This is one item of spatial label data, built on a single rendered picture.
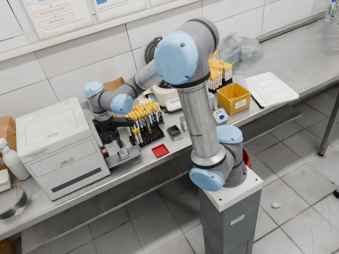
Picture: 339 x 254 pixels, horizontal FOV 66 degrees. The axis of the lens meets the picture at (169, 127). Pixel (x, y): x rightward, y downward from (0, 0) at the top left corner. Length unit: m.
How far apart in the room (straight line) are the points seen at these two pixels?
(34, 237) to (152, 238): 0.78
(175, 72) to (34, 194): 0.95
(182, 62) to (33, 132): 0.75
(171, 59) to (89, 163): 0.68
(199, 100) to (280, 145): 1.91
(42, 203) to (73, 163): 0.26
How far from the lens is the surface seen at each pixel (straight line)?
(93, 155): 1.16
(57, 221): 2.03
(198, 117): 0.74
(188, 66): 0.63
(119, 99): 0.94
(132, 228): 2.11
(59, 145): 1.09
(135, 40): 1.68
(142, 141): 1.32
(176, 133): 1.33
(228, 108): 1.44
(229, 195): 1.05
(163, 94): 1.48
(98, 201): 1.99
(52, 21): 1.55
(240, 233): 1.39
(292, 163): 2.44
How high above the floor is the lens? 1.80
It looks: 41 degrees down
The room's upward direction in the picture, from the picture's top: 10 degrees counter-clockwise
